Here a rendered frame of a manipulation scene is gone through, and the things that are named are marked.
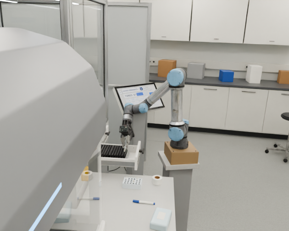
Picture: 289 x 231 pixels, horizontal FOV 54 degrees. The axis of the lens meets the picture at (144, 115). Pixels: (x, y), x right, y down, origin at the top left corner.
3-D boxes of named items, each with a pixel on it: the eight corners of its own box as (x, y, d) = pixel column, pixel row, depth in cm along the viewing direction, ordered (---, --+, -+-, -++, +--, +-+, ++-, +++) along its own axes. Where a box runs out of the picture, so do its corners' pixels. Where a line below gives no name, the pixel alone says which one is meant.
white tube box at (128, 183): (141, 183, 198) (142, 178, 197) (140, 189, 190) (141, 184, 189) (124, 181, 199) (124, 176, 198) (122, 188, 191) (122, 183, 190)
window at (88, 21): (104, 118, 258) (103, 4, 228) (76, 161, 176) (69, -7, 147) (104, 118, 258) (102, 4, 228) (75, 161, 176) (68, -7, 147)
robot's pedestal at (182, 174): (183, 220, 279) (189, 148, 255) (193, 242, 251) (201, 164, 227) (152, 222, 273) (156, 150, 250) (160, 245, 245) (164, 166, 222)
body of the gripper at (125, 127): (118, 132, 215) (120, 118, 221) (122, 137, 222) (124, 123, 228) (127, 132, 213) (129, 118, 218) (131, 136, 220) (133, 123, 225)
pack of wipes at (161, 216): (155, 212, 167) (156, 206, 166) (171, 216, 165) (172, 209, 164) (148, 229, 154) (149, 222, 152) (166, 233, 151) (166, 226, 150)
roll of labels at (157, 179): (155, 186, 195) (156, 181, 194) (150, 181, 200) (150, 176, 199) (163, 183, 198) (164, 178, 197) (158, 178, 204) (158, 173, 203)
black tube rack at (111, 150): (127, 153, 225) (127, 145, 223) (124, 163, 208) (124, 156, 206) (99, 151, 226) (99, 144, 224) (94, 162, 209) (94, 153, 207)
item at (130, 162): (137, 152, 228) (138, 145, 226) (134, 167, 204) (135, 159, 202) (88, 149, 230) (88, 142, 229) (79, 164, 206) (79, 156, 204)
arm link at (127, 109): (132, 101, 226) (122, 102, 229) (130, 112, 221) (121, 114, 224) (136, 106, 232) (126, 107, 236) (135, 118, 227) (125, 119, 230)
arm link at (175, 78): (186, 137, 225) (186, 67, 211) (182, 143, 211) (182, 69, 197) (172, 135, 229) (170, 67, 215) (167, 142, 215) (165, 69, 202)
